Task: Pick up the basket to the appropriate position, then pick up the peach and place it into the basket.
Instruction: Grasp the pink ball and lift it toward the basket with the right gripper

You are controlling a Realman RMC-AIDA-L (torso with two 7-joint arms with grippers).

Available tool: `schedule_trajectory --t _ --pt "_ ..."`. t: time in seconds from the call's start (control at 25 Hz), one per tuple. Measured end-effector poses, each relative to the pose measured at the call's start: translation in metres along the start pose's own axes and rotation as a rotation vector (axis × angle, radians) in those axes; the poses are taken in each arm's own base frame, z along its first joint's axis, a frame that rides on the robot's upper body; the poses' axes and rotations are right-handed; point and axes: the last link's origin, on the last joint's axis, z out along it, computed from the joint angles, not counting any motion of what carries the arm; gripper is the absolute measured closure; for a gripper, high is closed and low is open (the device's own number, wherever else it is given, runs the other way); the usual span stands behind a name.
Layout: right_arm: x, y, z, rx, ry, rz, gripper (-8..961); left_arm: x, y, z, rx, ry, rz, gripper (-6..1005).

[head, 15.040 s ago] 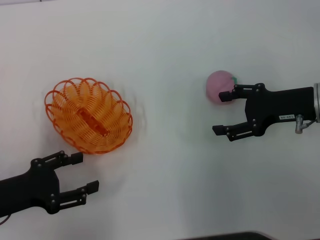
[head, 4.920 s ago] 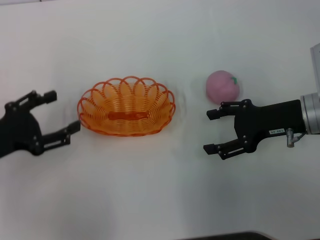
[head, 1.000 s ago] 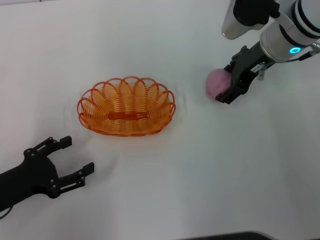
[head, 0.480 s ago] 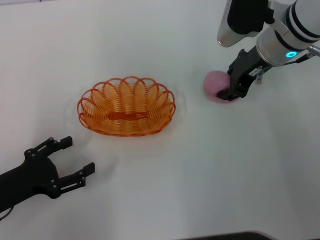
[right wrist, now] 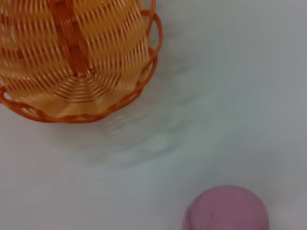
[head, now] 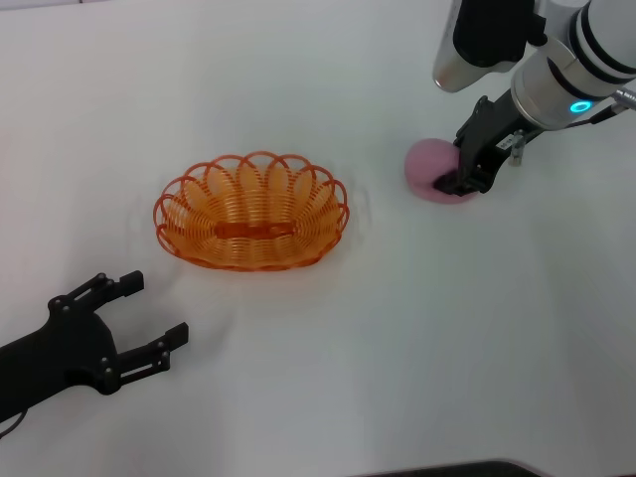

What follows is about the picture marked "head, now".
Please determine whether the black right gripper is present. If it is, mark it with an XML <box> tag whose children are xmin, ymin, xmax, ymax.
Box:
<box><xmin>435</xmin><ymin>88</ymin><xmax>544</xmax><ymax>197</ymax></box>

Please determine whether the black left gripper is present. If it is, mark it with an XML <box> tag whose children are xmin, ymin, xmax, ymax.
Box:
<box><xmin>0</xmin><ymin>269</ymin><xmax>191</xmax><ymax>419</ymax></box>

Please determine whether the pink peach with green stem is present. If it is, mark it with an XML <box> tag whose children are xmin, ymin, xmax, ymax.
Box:
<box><xmin>402</xmin><ymin>138</ymin><xmax>481</xmax><ymax>206</ymax></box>

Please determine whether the orange woven plastic basket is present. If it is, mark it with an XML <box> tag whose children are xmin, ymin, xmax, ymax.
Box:
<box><xmin>152</xmin><ymin>150</ymin><xmax>351</xmax><ymax>273</ymax></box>

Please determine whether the dark robot torso edge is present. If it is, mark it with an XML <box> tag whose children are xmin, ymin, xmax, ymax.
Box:
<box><xmin>347</xmin><ymin>459</ymin><xmax>541</xmax><ymax>477</ymax></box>

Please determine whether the right gripper connector cable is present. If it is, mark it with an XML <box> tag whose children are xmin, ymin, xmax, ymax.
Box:
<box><xmin>508</xmin><ymin>88</ymin><xmax>636</xmax><ymax>167</ymax></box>

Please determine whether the gripper connector cable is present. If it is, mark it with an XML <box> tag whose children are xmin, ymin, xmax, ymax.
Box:
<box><xmin>508</xmin><ymin>88</ymin><xmax>636</xmax><ymax>167</ymax></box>
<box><xmin>0</xmin><ymin>410</ymin><xmax>24</xmax><ymax>439</ymax></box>

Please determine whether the left gripper connector cable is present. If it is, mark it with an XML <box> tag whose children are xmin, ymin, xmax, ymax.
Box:
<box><xmin>0</xmin><ymin>410</ymin><xmax>24</xmax><ymax>439</ymax></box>

